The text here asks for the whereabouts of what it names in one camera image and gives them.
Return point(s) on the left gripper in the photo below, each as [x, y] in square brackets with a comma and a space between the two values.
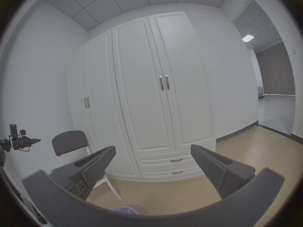
[21, 143]

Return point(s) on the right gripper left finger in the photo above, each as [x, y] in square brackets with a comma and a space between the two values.
[92, 167]

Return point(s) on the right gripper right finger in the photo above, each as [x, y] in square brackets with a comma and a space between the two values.
[217, 169]

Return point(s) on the purple plastic bag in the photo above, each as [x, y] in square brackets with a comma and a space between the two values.
[127, 210]

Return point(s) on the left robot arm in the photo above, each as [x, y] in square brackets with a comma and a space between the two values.
[4, 143]

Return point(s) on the white chair dark grey seat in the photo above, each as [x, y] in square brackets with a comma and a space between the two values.
[68, 142]

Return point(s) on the white wardrobe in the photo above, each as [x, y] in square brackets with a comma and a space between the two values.
[146, 91]

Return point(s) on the grey curtain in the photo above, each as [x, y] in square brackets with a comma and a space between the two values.
[277, 72]

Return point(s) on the ceiling light panel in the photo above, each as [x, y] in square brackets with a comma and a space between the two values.
[248, 38]

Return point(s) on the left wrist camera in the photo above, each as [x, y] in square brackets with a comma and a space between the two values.
[13, 130]

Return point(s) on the white wall switch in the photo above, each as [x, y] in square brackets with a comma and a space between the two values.
[294, 51]

